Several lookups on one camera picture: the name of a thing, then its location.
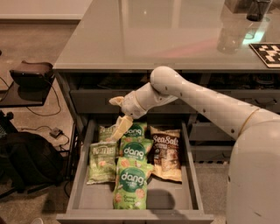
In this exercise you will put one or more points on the black power adapter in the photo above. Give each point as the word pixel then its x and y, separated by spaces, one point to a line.
pixel 55 133

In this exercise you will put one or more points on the open grey middle drawer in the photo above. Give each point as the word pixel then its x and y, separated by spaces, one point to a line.
pixel 168 202

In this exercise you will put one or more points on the grey bottom right drawer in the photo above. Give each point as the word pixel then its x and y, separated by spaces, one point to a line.
pixel 211 153

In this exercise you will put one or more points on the grey top left drawer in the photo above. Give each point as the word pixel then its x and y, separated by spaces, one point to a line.
pixel 96 101

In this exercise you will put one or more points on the black white marker board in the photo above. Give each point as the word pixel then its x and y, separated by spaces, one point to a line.
pixel 269 53

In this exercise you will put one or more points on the dark glass cup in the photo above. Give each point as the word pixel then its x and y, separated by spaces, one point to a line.
pixel 257 10

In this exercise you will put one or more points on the grey sneaker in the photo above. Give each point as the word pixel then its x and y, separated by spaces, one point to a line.
pixel 37 221

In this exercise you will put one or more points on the grey middle right drawer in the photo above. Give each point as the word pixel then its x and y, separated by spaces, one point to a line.
pixel 206 131

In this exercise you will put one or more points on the sea salt chip bag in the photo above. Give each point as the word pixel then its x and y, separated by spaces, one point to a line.
pixel 166 154

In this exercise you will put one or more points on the green jalapeno chip bag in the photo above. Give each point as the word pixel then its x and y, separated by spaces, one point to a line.
pixel 109 134
pixel 102 165

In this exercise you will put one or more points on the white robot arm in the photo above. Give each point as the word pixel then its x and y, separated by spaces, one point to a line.
pixel 253 186

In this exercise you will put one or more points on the green dang chip bag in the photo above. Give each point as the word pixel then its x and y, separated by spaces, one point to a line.
pixel 137 129
pixel 135 147
pixel 131 184

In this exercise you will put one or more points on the grey top right drawer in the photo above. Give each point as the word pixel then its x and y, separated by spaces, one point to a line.
pixel 265 100

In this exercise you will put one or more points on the black backpack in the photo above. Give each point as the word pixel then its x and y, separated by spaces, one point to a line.
pixel 30 160

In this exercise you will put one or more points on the middle green dang chip bag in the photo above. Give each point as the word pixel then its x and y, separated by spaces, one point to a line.
pixel 135 147

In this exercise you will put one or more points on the rear green dang chip bag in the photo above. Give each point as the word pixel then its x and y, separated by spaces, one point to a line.
pixel 137 129

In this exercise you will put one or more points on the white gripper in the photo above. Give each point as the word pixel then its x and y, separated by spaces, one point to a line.
pixel 130 104

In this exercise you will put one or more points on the black device on side table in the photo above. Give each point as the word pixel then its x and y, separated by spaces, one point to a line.
pixel 32 74

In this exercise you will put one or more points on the front green dang chip bag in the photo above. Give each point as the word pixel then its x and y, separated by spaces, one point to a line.
pixel 131 184

